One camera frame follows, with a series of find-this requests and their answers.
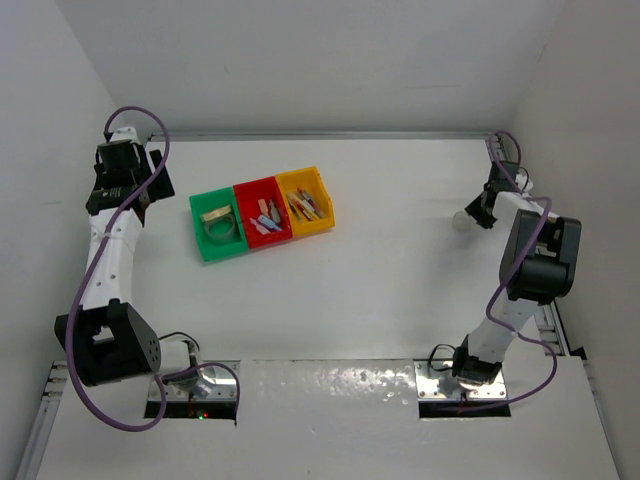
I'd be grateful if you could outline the clear small tape roll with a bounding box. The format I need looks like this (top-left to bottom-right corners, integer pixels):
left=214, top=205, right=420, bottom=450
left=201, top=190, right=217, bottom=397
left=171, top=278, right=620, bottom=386
left=452, top=211, right=474, bottom=231

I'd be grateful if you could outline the beige masking tape roll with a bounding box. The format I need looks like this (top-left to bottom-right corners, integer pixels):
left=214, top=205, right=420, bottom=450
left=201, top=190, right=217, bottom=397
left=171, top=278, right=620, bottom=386
left=200, top=204, right=235, bottom=224

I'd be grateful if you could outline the grey wide tape roll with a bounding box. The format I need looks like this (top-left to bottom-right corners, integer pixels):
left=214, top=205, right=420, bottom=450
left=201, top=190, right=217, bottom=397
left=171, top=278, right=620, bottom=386
left=203, top=220, right=237, bottom=245

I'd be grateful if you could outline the orange correction tape case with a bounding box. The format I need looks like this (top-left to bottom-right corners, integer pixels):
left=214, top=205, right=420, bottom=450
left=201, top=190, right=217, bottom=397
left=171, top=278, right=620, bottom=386
left=258, top=199, right=269, bottom=216

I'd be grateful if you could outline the pink correction tape case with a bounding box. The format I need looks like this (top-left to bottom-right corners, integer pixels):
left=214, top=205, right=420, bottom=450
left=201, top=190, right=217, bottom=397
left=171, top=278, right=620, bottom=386
left=250, top=218, right=271, bottom=235

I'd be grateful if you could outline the blue correction tape case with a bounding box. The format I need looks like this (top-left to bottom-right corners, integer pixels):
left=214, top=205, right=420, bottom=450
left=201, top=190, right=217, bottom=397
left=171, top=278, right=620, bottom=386
left=258, top=215, right=281, bottom=232

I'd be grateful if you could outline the green correction tape case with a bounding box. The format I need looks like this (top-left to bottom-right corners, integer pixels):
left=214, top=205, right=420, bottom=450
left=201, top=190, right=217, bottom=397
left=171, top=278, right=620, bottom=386
left=269, top=199, right=282, bottom=226

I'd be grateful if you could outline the yellow highlighter pen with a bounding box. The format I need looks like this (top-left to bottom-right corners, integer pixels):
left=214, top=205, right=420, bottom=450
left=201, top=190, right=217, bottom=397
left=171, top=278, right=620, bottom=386
left=307, top=193, right=326, bottom=218

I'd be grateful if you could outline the blue marker pen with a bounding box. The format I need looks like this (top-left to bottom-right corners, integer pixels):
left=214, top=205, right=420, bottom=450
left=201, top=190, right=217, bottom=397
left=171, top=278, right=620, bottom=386
left=299, top=190, right=321, bottom=218

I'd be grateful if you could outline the pink packaged pen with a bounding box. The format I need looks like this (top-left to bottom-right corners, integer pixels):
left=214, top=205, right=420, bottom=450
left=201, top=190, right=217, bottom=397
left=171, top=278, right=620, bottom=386
left=295, top=191, right=319, bottom=220

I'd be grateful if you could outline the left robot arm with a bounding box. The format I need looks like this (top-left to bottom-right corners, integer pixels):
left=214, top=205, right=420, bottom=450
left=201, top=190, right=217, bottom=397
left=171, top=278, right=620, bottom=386
left=73, top=136, right=175, bottom=387

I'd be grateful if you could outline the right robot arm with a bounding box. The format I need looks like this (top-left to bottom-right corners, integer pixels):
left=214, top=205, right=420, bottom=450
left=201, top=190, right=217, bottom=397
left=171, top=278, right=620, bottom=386
left=452, top=161, right=582, bottom=385

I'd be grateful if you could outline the green plastic bin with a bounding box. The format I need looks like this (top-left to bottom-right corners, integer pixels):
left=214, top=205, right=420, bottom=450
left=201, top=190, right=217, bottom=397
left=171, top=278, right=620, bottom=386
left=189, top=187, right=249, bottom=263

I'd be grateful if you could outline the red plastic bin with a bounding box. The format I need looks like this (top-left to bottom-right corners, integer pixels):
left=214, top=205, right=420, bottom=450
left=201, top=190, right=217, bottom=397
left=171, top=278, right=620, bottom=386
left=233, top=176, right=293, bottom=249

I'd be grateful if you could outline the yellow plastic bin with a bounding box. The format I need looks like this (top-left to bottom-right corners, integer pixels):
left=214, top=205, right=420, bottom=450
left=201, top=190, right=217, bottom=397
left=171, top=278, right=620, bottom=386
left=275, top=166, right=335, bottom=237

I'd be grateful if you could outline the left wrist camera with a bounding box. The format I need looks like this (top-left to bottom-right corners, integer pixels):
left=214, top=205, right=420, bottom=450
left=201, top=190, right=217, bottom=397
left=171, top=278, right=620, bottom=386
left=103, top=126, right=142, bottom=145

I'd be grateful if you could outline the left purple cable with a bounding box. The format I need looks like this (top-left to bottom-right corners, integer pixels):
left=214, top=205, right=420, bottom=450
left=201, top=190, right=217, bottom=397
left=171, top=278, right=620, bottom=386
left=64, top=105, right=241, bottom=432

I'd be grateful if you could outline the purple cable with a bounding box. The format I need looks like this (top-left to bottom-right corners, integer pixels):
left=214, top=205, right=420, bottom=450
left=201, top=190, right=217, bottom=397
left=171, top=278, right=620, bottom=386
left=64, top=105, right=241, bottom=432
left=429, top=130, right=559, bottom=414

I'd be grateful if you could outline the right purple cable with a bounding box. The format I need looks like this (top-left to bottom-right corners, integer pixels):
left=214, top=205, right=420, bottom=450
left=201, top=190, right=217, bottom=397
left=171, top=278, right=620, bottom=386
left=429, top=130, right=559, bottom=414

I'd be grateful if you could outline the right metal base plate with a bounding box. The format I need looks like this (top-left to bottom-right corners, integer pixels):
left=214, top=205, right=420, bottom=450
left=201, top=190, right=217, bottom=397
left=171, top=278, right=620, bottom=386
left=414, top=357, right=508, bottom=403

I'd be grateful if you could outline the metal base plate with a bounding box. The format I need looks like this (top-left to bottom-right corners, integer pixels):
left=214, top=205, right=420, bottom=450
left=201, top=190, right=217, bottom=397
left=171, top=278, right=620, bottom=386
left=414, top=357, right=508, bottom=403
left=164, top=361, right=240, bottom=403

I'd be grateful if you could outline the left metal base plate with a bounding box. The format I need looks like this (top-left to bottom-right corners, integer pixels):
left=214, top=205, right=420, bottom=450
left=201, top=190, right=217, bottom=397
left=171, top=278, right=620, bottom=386
left=164, top=361, right=240, bottom=403

